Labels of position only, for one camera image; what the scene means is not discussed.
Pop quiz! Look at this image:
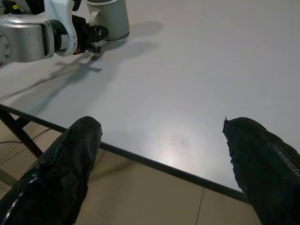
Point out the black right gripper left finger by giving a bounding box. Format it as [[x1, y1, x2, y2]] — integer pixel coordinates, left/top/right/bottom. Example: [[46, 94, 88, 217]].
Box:
[[0, 116, 104, 225]]

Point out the black table leg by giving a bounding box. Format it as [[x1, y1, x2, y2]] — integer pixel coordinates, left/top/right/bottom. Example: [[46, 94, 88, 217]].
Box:
[[0, 109, 45, 158]]

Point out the black floor cable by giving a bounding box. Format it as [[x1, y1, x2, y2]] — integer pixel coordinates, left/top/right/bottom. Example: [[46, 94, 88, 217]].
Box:
[[0, 129, 56, 144]]

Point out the white enamel mug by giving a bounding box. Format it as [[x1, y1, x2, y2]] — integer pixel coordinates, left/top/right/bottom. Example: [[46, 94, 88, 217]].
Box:
[[84, 0, 130, 41]]

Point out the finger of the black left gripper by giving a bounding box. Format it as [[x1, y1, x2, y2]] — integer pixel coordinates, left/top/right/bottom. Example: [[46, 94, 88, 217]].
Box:
[[85, 43, 102, 54], [89, 24, 109, 43]]

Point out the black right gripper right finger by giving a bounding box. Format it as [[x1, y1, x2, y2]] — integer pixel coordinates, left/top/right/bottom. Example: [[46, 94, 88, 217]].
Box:
[[222, 116, 300, 225]]

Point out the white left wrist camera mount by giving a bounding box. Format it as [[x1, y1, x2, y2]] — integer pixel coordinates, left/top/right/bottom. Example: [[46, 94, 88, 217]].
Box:
[[44, 0, 82, 57]]

